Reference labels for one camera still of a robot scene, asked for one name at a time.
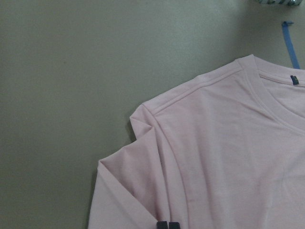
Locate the pink Snoopy t-shirt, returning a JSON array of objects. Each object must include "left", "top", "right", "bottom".
[{"left": 88, "top": 55, "right": 305, "bottom": 229}]

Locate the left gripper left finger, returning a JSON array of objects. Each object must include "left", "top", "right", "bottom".
[{"left": 156, "top": 221, "right": 168, "bottom": 229}]

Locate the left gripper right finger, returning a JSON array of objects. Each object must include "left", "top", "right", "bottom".
[{"left": 169, "top": 222, "right": 180, "bottom": 229}]

